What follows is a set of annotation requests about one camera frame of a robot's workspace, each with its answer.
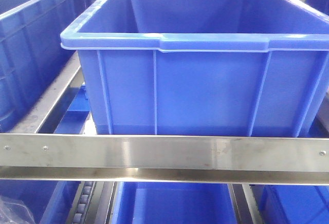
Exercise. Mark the clear plastic bag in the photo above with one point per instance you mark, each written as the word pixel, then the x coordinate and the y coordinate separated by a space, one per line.
pixel 15 211

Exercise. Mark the blue bin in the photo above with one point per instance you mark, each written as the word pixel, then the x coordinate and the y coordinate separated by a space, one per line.
pixel 48 201
pixel 292 203
pixel 170 202

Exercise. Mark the lower middle blue bin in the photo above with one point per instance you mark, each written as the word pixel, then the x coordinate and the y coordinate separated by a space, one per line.
pixel 170 202

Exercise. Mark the lower left blue bin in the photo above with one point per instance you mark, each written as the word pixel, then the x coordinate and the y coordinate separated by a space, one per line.
pixel 48 201

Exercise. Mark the stainless steel shelf rail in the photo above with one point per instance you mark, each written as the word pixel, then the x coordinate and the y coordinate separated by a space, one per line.
pixel 251 160

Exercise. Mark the middle blue crate on shelf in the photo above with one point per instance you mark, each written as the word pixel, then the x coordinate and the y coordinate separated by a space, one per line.
pixel 202 67

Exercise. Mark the roller conveyor track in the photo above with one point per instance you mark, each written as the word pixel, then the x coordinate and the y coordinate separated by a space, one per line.
pixel 84 201

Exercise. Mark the left blue crate on shelf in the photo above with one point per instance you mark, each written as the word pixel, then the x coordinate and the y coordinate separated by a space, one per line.
pixel 31 52

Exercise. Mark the lower right blue bin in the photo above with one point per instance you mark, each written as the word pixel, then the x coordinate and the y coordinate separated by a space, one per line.
pixel 292 203

